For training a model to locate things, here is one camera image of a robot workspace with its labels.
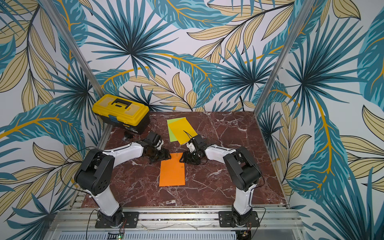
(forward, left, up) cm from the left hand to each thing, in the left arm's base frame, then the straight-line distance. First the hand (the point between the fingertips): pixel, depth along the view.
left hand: (166, 159), depth 92 cm
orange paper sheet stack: (-6, -4, -3) cm, 8 cm away
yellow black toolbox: (+22, +23, +15) cm, 35 cm away
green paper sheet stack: (+19, -1, -3) cm, 20 cm away
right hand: (0, -11, 0) cm, 11 cm away
